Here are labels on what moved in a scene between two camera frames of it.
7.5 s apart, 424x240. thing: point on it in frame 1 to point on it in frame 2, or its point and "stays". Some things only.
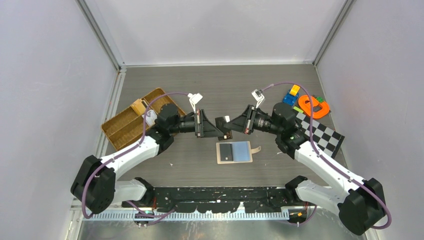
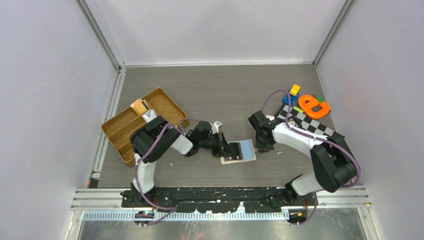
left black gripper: [205, 128] to [223, 148]
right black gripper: [245, 122] to [262, 148]
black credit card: [220, 122] to [236, 147]
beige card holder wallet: [235, 152] stays
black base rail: [221, 200] stays
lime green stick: [298, 109] stays
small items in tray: [139, 107] stays
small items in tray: [151, 116] stays
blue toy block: [289, 99] stays
